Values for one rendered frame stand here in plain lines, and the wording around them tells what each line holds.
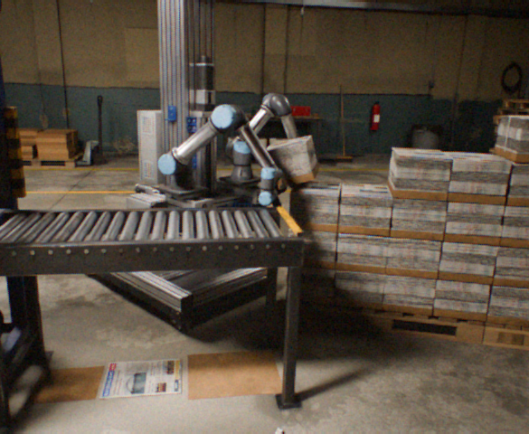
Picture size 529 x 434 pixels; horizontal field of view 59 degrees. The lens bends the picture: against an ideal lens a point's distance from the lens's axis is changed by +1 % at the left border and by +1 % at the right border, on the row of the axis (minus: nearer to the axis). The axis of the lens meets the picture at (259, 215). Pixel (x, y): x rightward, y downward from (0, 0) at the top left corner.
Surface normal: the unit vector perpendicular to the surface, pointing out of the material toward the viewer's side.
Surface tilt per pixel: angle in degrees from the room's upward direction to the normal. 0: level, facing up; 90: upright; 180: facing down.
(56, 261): 90
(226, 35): 90
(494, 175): 90
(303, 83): 90
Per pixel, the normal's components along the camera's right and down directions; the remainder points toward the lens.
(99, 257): 0.15, 0.27
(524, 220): -0.18, 0.25
